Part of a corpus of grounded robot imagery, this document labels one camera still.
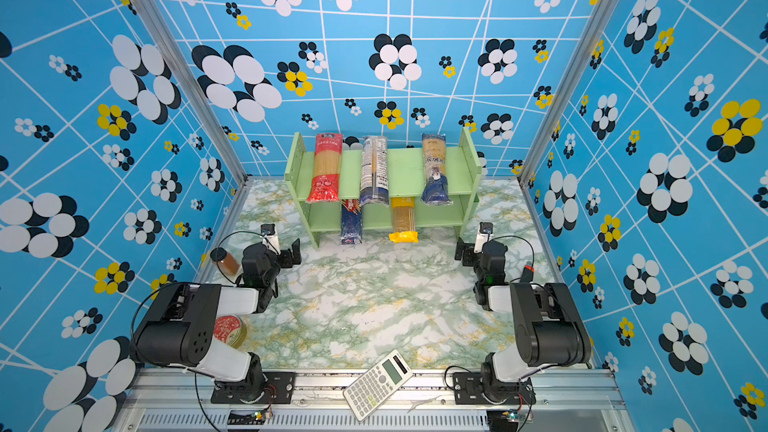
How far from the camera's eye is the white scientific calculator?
72 cm

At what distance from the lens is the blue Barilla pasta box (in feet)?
2.83

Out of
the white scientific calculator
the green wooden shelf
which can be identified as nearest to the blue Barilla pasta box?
the green wooden shelf

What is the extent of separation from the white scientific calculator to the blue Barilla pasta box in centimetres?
33
